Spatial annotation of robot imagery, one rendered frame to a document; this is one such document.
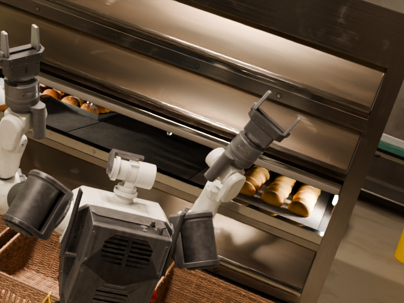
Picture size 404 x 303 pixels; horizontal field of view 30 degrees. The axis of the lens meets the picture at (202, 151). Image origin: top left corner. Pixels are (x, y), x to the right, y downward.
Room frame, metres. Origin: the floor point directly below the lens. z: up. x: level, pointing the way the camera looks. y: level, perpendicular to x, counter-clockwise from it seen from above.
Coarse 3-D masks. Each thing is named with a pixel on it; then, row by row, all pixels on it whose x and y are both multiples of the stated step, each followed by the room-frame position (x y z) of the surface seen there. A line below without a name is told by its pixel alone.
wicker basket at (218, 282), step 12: (168, 276) 2.94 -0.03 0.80; (180, 276) 2.96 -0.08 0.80; (192, 276) 2.96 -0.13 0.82; (204, 276) 2.95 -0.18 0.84; (156, 288) 2.78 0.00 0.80; (168, 288) 2.95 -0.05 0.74; (180, 288) 2.95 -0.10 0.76; (192, 288) 2.94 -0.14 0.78; (204, 288) 2.93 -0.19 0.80; (216, 288) 2.93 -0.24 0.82; (228, 288) 2.93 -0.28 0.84; (240, 288) 2.92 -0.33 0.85; (156, 300) 2.86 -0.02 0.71; (180, 300) 2.93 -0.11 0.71; (192, 300) 2.93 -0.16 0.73; (204, 300) 2.92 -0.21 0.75; (216, 300) 2.92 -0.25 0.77; (228, 300) 2.91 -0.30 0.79; (240, 300) 2.91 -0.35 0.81; (252, 300) 2.90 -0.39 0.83; (264, 300) 2.90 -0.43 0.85
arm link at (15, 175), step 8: (0, 152) 1.95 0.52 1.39; (8, 152) 1.94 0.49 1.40; (0, 160) 1.96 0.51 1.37; (8, 160) 1.95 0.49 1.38; (16, 160) 1.97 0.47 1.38; (0, 168) 1.97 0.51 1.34; (8, 168) 1.97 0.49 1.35; (16, 168) 1.99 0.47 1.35; (0, 176) 1.98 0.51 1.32; (8, 176) 1.99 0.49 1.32; (16, 176) 2.03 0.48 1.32; (0, 184) 1.98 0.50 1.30
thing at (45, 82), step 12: (48, 84) 2.99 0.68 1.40; (60, 84) 2.99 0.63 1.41; (84, 96) 2.96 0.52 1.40; (108, 108) 2.94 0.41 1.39; (120, 108) 2.93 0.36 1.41; (144, 120) 2.91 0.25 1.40; (180, 132) 2.89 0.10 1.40; (204, 144) 2.86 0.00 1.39; (216, 144) 2.86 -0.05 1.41; (276, 168) 2.81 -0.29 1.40; (300, 180) 2.79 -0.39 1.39; (312, 180) 2.79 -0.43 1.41; (336, 192) 2.77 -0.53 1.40
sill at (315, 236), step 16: (0, 112) 3.18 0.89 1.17; (48, 128) 3.15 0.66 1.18; (64, 144) 3.12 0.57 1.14; (80, 144) 3.11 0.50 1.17; (96, 144) 3.15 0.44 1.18; (128, 160) 3.07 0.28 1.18; (160, 176) 3.04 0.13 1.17; (176, 176) 3.07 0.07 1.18; (192, 192) 3.01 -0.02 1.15; (240, 208) 2.97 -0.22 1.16; (256, 208) 2.99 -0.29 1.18; (272, 224) 2.95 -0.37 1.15; (288, 224) 2.94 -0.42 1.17; (320, 240) 2.91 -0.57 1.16
